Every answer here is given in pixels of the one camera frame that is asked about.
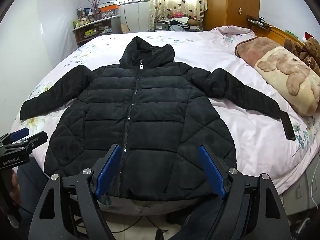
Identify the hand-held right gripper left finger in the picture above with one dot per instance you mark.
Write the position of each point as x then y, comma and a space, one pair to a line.
108, 171

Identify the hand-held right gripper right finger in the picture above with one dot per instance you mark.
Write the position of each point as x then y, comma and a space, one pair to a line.
212, 172

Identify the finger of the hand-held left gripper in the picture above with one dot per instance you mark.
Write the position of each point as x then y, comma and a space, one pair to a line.
19, 133
37, 140

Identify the black puffer jacket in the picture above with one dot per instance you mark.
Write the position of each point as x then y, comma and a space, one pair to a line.
150, 110

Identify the pile of clothes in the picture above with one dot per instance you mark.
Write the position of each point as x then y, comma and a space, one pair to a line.
182, 21

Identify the person's left hand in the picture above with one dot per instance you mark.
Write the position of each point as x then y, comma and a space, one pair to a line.
15, 188

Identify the person's left leg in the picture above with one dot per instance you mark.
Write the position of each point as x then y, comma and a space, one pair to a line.
30, 187

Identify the bed with floral pink sheet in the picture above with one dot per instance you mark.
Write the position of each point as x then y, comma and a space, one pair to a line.
250, 135

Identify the bear print cream pillow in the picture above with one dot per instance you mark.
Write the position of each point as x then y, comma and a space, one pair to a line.
287, 80

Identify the cluttered wooden shelf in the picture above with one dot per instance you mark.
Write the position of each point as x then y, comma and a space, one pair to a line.
92, 30

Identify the brown plush pillow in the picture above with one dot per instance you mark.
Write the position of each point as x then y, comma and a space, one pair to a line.
252, 50

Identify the orange storage box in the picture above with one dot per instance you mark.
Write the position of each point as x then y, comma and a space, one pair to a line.
108, 8

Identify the pink flower branches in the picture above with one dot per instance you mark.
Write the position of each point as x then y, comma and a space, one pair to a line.
93, 0

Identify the brown teddy bear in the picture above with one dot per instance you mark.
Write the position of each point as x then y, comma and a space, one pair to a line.
307, 51

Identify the black box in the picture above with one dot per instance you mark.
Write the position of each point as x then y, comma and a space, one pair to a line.
162, 26

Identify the wooden headboard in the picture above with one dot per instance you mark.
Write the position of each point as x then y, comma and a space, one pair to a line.
280, 33

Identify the white cabinet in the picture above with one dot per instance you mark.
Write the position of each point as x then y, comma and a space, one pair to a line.
135, 17

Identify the black rack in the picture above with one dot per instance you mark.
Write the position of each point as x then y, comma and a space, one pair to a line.
257, 21

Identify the wooden wardrobe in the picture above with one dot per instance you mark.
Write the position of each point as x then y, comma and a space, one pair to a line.
230, 2

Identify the heart print curtain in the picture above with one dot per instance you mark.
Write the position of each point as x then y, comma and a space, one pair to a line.
177, 0

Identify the wall switch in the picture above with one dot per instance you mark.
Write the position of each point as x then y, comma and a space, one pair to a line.
240, 10

